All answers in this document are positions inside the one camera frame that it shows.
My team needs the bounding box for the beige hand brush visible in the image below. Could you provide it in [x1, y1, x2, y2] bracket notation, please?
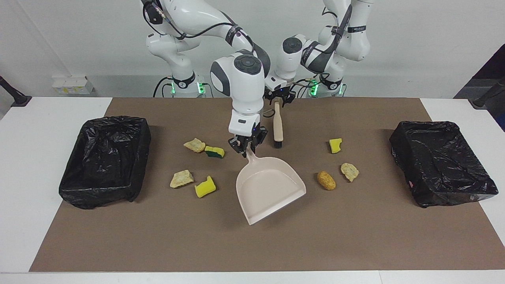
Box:
[273, 99, 284, 149]

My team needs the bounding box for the tan foam chunk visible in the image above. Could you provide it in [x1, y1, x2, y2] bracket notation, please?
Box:
[183, 138, 206, 153]

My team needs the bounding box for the beige plastic dustpan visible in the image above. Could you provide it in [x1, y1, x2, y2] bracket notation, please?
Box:
[236, 148, 307, 226]

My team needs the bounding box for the large yellow sponge piece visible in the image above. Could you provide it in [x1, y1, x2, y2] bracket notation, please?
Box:
[195, 176, 217, 198]

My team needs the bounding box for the pale beige foam chunk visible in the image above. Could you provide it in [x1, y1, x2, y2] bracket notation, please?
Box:
[170, 170, 195, 189]

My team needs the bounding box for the brown oval bread lump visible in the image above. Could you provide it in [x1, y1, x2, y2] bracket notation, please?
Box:
[316, 170, 337, 191]

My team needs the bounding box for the ridged beige foam chunk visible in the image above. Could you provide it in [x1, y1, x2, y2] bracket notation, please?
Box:
[340, 163, 360, 182]

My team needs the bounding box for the bin with crumpled black bag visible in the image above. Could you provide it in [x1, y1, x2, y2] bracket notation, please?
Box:
[59, 116, 152, 209]

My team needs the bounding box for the bin with smooth black bag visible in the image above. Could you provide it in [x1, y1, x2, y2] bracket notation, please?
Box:
[389, 121, 499, 208]

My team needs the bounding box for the brown table mat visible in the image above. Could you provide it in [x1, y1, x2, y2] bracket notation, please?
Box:
[30, 97, 505, 273]

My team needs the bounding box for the black stand foot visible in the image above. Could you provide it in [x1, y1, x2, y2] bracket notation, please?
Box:
[472, 77, 505, 110]
[0, 76, 32, 107]

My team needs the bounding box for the dark background furniture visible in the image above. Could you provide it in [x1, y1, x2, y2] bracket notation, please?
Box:
[454, 43, 505, 133]

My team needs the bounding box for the black base power cable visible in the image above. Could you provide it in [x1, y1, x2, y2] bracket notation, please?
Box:
[153, 76, 175, 98]

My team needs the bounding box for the white wall socket box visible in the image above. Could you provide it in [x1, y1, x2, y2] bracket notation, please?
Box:
[52, 76, 94, 95]

